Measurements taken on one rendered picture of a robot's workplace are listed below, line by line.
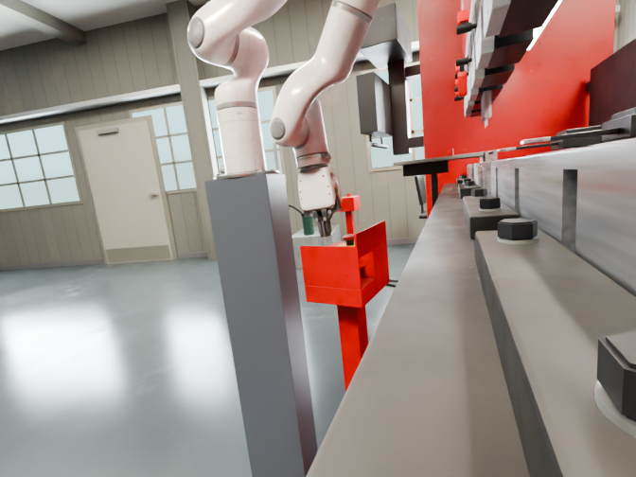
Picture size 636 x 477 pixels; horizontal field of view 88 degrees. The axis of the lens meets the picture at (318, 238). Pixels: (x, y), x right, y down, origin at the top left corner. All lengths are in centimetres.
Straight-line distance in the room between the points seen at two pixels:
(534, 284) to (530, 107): 192
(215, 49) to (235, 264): 56
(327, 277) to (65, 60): 622
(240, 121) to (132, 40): 514
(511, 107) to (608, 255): 188
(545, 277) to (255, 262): 81
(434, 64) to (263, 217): 149
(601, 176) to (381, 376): 16
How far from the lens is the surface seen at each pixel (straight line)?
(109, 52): 625
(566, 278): 21
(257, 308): 98
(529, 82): 211
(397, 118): 264
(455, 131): 206
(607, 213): 22
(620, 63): 182
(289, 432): 117
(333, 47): 79
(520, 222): 29
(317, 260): 82
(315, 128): 82
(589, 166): 25
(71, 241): 687
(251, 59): 106
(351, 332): 93
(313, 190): 82
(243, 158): 95
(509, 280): 20
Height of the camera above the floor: 97
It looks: 10 degrees down
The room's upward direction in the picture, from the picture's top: 6 degrees counter-clockwise
